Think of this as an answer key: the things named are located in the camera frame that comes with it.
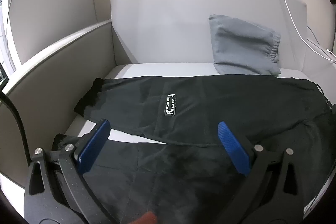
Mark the grey folded pants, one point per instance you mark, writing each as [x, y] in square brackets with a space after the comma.
[241, 48]

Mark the white sofa back cushion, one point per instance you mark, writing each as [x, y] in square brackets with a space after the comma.
[157, 16]

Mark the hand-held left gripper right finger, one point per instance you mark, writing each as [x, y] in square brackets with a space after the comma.
[233, 148]

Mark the red object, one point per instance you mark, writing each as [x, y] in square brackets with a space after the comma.
[147, 218]

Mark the dark grey shorts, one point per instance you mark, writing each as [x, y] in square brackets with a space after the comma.
[210, 108]

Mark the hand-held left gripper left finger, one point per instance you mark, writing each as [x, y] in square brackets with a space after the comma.
[95, 144]

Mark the white sofa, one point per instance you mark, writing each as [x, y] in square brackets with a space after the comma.
[65, 61]

